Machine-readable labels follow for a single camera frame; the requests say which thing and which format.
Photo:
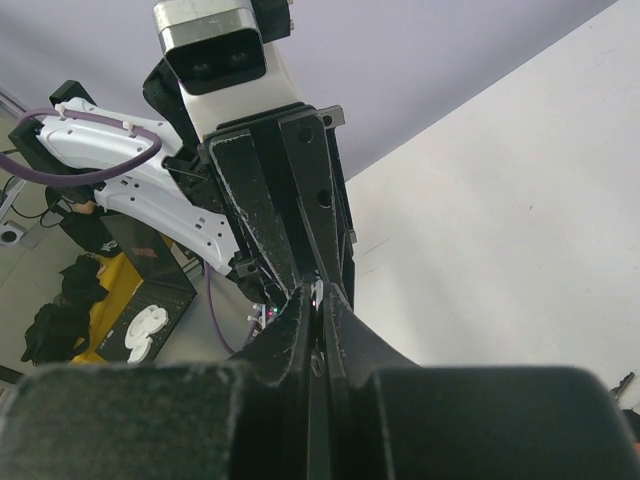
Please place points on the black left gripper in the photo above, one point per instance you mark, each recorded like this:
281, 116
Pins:
277, 177

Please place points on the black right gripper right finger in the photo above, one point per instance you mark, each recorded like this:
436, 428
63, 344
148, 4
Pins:
393, 419

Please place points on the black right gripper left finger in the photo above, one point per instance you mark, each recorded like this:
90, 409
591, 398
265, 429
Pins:
244, 418

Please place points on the small brass padlock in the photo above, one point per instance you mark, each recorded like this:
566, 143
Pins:
317, 329

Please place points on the black-headed key bunch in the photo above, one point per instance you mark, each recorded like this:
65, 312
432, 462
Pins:
623, 385

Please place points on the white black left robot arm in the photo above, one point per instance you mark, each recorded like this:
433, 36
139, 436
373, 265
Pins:
115, 161

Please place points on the yellow box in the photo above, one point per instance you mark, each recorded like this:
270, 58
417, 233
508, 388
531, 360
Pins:
119, 277

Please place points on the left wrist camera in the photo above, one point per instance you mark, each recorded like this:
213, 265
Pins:
225, 58

